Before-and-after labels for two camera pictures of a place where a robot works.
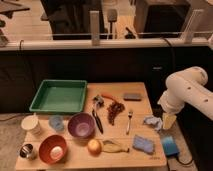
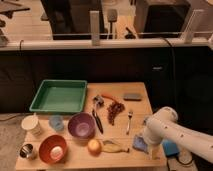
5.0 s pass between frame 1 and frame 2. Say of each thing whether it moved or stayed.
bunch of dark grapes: stayed
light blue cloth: stayed
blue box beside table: stayed
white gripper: moved
